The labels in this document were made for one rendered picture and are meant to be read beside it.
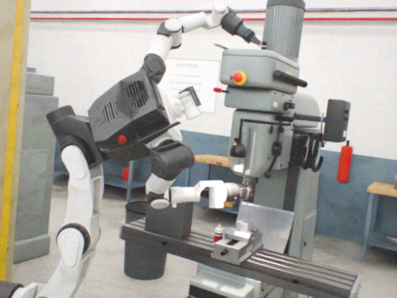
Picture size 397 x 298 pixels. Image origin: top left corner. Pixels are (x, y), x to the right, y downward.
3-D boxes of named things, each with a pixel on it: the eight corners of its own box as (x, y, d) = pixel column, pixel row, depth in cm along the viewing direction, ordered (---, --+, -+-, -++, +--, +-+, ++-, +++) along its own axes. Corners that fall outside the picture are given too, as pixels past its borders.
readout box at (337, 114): (340, 143, 207) (347, 100, 206) (322, 140, 212) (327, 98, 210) (347, 142, 225) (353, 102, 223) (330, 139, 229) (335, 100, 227)
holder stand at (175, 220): (181, 238, 219) (185, 200, 217) (144, 230, 227) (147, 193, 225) (190, 233, 230) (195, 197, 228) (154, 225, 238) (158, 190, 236)
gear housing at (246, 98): (271, 112, 189) (274, 89, 189) (222, 106, 201) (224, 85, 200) (292, 114, 219) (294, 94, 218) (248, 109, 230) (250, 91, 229)
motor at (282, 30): (291, 61, 213) (299, -5, 210) (254, 59, 222) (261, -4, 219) (301, 66, 230) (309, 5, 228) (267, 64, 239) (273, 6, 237)
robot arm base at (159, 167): (160, 187, 160) (165, 165, 153) (142, 164, 167) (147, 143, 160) (191, 175, 169) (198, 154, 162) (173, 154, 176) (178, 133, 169)
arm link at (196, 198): (224, 180, 190) (194, 182, 188) (224, 201, 190) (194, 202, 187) (221, 180, 196) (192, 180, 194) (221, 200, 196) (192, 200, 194)
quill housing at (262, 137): (261, 180, 196) (270, 112, 193) (221, 173, 206) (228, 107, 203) (274, 177, 213) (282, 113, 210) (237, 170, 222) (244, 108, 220)
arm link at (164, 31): (160, 35, 208) (146, 67, 196) (159, 13, 197) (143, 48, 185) (183, 40, 207) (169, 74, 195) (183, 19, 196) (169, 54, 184)
